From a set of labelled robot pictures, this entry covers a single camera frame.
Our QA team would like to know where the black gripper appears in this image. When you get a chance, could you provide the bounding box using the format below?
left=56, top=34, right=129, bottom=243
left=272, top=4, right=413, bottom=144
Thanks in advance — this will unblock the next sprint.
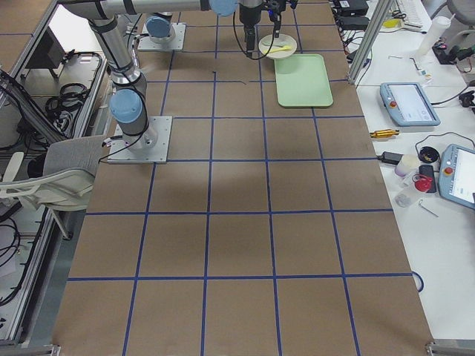
left=238, top=0, right=264, bottom=53
left=267, top=0, right=298, bottom=38

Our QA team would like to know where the white round plate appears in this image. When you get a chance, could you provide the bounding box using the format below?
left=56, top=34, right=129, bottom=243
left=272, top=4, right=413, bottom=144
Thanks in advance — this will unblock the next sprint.
left=258, top=33, right=298, bottom=59

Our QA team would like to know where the yellow plastic fork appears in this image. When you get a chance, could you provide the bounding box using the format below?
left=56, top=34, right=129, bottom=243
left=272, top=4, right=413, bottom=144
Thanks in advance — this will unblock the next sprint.
left=264, top=45, right=292, bottom=54

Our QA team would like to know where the mint green serving tray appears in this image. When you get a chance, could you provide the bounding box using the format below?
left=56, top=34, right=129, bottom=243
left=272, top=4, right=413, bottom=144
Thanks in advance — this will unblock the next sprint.
left=275, top=54, right=333, bottom=108

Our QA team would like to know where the far teach pendant tablet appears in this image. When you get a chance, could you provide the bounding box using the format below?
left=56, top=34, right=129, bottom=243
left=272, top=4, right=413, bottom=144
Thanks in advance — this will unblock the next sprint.
left=379, top=82, right=441, bottom=127

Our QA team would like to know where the teach pendant tablet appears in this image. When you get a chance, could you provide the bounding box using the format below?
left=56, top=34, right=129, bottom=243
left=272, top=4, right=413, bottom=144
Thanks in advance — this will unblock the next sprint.
left=438, top=144, right=475, bottom=210
left=379, top=82, right=441, bottom=127

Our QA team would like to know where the gold metal cylinder tool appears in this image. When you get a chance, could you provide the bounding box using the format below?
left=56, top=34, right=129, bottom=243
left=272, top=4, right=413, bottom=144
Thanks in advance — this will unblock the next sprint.
left=370, top=129, right=400, bottom=139

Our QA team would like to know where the black power adapter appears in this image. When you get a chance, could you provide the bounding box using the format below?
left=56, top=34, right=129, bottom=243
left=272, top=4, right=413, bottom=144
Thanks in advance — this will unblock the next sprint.
left=376, top=151, right=403, bottom=165

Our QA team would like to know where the white plastic cup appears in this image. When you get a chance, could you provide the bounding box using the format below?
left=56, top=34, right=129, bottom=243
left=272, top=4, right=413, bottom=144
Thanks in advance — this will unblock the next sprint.
left=394, top=154, right=420, bottom=177

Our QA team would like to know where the near teach pendant tablet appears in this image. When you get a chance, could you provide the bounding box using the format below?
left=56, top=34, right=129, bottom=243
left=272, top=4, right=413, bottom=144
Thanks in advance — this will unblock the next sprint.
left=438, top=144, right=475, bottom=210

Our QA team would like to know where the grey white office chair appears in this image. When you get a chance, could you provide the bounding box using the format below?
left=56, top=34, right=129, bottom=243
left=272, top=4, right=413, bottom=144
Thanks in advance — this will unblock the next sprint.
left=1, top=135, right=105, bottom=211

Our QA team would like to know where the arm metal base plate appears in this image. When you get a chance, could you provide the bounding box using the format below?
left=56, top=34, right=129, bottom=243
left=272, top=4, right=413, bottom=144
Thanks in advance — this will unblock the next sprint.
left=137, top=22, right=186, bottom=52
left=106, top=116, right=172, bottom=164

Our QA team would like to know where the aluminium frame post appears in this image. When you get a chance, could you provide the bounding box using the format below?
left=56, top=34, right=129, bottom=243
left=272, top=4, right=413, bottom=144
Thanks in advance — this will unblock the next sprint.
left=347, top=0, right=393, bottom=85

